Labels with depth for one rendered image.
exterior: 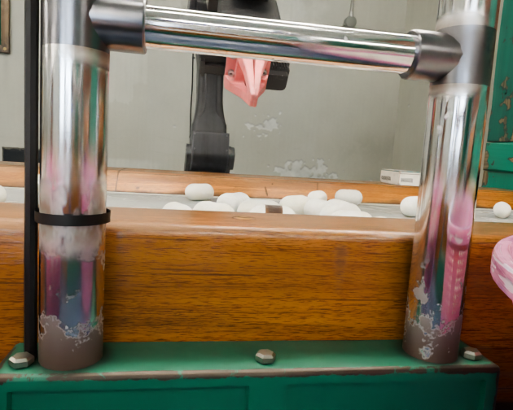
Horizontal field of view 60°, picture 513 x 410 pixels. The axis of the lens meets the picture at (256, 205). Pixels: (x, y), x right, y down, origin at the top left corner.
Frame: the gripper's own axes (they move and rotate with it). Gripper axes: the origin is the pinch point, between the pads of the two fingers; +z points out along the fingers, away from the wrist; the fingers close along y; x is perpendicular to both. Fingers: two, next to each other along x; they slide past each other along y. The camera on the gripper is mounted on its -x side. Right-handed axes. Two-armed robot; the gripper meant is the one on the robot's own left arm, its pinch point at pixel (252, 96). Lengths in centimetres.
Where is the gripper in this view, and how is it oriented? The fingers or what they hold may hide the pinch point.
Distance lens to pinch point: 45.3
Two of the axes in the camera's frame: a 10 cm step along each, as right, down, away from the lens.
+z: 0.8, 7.4, -6.6
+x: -1.6, 6.7, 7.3
